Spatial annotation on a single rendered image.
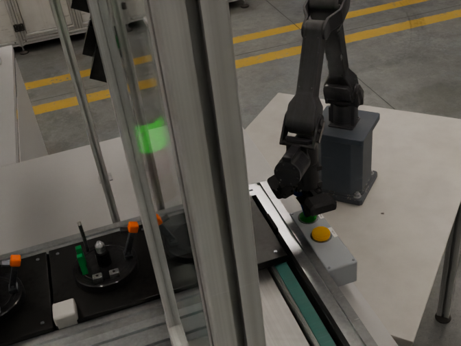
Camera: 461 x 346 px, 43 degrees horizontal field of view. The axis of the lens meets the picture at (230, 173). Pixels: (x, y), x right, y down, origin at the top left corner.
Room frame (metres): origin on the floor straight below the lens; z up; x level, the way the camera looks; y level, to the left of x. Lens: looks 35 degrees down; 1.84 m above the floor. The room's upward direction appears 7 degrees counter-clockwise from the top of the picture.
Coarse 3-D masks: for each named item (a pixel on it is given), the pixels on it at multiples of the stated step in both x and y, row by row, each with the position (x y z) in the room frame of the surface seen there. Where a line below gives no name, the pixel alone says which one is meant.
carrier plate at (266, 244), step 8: (256, 208) 1.10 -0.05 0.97; (256, 216) 1.07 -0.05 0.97; (256, 224) 1.04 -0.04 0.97; (264, 224) 1.04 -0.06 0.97; (256, 232) 1.02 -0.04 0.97; (264, 232) 1.01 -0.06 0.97; (272, 232) 1.01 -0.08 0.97; (256, 240) 0.99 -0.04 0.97; (264, 240) 0.99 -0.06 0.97; (272, 240) 0.98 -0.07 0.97; (256, 248) 0.97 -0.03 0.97; (264, 248) 0.96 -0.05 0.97; (272, 248) 0.96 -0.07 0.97; (280, 248) 0.96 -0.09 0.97; (264, 256) 0.94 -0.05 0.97; (272, 256) 0.93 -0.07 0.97; (280, 256) 0.93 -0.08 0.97; (264, 264) 0.92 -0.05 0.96; (272, 264) 0.92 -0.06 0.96
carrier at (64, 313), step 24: (96, 240) 1.06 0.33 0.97; (120, 240) 1.05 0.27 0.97; (144, 240) 1.04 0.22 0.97; (72, 264) 0.99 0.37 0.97; (96, 264) 0.96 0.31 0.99; (120, 264) 0.95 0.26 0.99; (144, 264) 0.96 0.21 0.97; (72, 288) 0.91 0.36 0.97; (96, 288) 0.89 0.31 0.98; (120, 288) 0.90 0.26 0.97; (144, 288) 0.89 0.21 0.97; (72, 312) 0.83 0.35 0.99; (96, 312) 0.84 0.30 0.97
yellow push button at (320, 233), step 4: (316, 228) 1.00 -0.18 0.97; (320, 228) 1.00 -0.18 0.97; (324, 228) 1.00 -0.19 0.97; (312, 232) 0.99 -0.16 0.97; (316, 232) 0.99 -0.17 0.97; (320, 232) 0.99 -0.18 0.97; (324, 232) 0.99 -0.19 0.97; (328, 232) 0.98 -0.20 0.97; (312, 236) 0.99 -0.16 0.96; (316, 236) 0.98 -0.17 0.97; (320, 236) 0.97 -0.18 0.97; (324, 236) 0.97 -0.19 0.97; (328, 236) 0.97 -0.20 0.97; (320, 240) 0.97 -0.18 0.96
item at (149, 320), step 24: (72, 240) 1.09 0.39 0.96; (0, 264) 1.03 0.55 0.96; (120, 312) 0.84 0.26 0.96; (144, 312) 0.84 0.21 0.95; (48, 336) 0.80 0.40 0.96; (72, 336) 0.79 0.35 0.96; (96, 336) 0.79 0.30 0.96; (120, 336) 0.80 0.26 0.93; (144, 336) 0.81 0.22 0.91; (168, 336) 0.82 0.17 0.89
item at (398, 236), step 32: (288, 96) 1.85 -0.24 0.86; (256, 128) 1.66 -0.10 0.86; (384, 128) 1.56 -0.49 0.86; (416, 128) 1.53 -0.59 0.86; (448, 128) 1.51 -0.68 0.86; (384, 160) 1.39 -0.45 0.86; (416, 160) 1.37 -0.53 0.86; (448, 160) 1.35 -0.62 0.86; (384, 192) 1.24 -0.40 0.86; (416, 192) 1.22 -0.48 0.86; (448, 192) 1.21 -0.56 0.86; (352, 224) 1.13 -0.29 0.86; (384, 224) 1.11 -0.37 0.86; (416, 224) 1.10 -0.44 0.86; (448, 224) 1.08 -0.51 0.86; (384, 256) 1.00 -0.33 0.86; (416, 256) 0.99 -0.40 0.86; (384, 288) 0.90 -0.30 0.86; (416, 288) 0.89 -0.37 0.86; (384, 320) 0.82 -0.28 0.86; (416, 320) 0.81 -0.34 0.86
